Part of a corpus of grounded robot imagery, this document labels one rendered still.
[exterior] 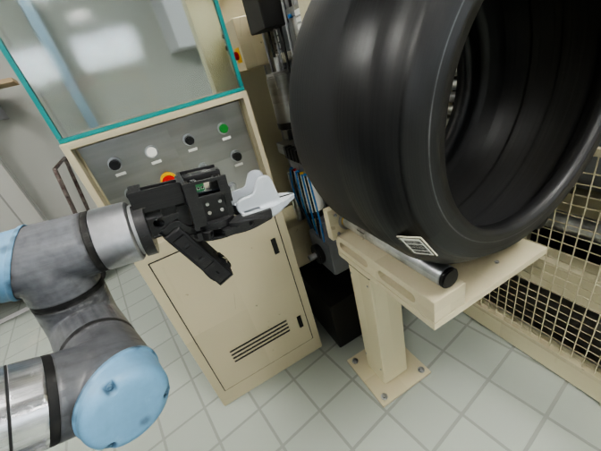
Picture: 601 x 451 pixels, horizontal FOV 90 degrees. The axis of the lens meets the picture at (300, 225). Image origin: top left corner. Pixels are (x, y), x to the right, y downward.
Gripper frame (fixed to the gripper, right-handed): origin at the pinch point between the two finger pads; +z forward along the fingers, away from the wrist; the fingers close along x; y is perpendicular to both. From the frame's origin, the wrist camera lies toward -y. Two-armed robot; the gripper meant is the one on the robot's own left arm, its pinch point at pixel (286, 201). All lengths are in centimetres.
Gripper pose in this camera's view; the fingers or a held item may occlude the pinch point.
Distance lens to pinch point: 45.8
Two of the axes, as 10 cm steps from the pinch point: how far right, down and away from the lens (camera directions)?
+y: -1.2, -8.9, -4.5
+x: -4.5, -3.5, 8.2
